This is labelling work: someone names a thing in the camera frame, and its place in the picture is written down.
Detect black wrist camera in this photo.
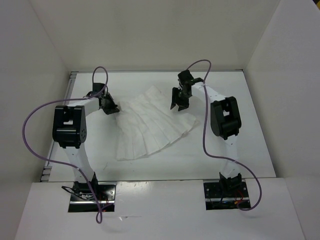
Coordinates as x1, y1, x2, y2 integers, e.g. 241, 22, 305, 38
177, 69, 194, 85
85, 83, 109, 98

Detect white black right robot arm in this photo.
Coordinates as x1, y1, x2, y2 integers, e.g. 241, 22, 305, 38
170, 78, 242, 197

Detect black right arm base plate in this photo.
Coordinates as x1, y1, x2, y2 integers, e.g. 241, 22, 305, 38
203, 180, 251, 211

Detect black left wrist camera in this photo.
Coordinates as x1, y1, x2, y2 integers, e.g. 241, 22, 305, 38
85, 83, 109, 98

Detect white pleated skirt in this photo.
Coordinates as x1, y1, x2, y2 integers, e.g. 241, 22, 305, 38
115, 85, 198, 161

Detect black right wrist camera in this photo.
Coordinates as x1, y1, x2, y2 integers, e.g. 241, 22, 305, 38
177, 69, 194, 85

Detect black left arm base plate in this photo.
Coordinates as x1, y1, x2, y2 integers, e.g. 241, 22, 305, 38
61, 182, 116, 213

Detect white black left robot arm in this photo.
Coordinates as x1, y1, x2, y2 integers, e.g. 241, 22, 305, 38
52, 93, 120, 200

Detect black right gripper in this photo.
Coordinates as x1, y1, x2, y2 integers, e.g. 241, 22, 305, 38
170, 87, 191, 111

